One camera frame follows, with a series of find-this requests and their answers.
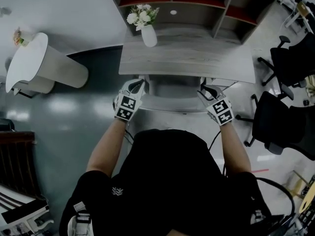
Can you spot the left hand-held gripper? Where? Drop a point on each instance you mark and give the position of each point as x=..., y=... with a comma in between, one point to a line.
x=126, y=104

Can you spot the white office desk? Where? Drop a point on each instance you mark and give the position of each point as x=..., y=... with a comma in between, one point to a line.
x=297, y=6

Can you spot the grey and white chair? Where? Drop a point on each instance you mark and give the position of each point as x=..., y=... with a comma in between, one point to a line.
x=172, y=99

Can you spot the yellow wooden frame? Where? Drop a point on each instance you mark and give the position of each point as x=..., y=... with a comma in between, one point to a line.
x=302, y=193

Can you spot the black mesh office chair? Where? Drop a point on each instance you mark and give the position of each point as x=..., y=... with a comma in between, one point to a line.
x=290, y=63
x=278, y=124

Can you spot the grey wooden desk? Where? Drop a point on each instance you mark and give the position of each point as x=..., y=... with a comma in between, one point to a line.
x=187, y=60

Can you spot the person in black shirt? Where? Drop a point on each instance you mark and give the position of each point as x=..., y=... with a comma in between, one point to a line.
x=165, y=185

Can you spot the person's right forearm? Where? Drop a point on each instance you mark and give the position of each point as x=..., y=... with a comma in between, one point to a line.
x=233, y=149

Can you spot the wooden shelf unit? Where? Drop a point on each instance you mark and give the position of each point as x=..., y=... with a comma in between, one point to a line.
x=197, y=11

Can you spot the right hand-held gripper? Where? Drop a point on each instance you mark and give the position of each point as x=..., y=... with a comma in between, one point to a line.
x=220, y=109

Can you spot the white flower bouquet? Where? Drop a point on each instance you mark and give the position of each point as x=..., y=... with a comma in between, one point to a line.
x=142, y=16

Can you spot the person's left forearm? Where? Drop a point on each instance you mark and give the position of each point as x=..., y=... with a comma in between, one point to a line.
x=108, y=146

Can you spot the white curved bar table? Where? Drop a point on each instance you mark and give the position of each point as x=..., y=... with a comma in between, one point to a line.
x=41, y=63

